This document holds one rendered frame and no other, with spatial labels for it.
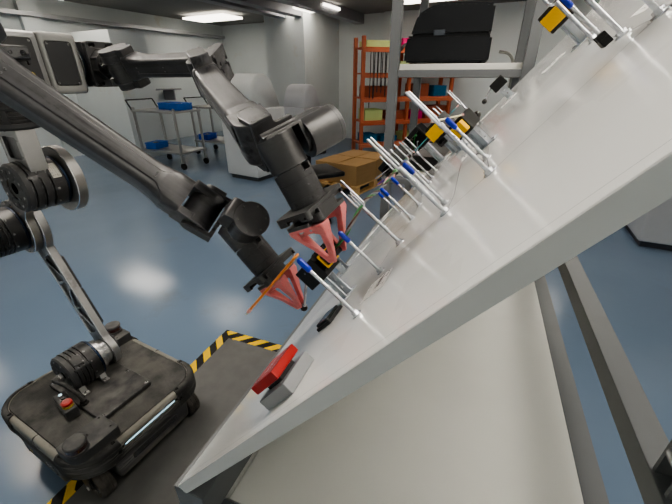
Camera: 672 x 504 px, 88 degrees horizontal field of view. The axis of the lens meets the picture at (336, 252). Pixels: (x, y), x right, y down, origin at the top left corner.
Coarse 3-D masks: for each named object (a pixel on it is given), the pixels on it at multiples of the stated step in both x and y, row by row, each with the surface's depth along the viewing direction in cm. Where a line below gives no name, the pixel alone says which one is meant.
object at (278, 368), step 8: (288, 352) 41; (296, 352) 42; (272, 360) 44; (280, 360) 40; (288, 360) 40; (272, 368) 39; (280, 368) 39; (288, 368) 41; (264, 376) 39; (272, 376) 38; (280, 376) 40; (256, 384) 40; (264, 384) 40; (272, 384) 41; (256, 392) 41
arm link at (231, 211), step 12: (228, 204) 57; (240, 204) 55; (252, 204) 56; (228, 216) 54; (240, 216) 54; (252, 216) 55; (264, 216) 56; (192, 228) 59; (216, 228) 58; (228, 228) 58; (240, 228) 54; (252, 228) 55; (264, 228) 56; (240, 240) 58; (252, 240) 59
